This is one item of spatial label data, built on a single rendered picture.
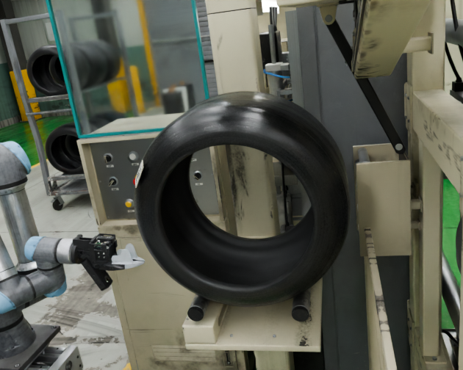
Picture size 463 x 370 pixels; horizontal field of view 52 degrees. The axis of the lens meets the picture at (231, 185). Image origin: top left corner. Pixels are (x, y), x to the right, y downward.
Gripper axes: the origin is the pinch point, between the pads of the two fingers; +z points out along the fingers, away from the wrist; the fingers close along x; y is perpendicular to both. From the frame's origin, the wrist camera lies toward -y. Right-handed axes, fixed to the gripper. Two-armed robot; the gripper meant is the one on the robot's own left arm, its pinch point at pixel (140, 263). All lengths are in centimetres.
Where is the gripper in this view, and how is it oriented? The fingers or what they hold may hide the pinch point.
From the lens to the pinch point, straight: 145.0
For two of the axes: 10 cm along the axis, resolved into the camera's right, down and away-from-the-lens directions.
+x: 1.9, -3.4, 9.2
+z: 9.8, 0.6, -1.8
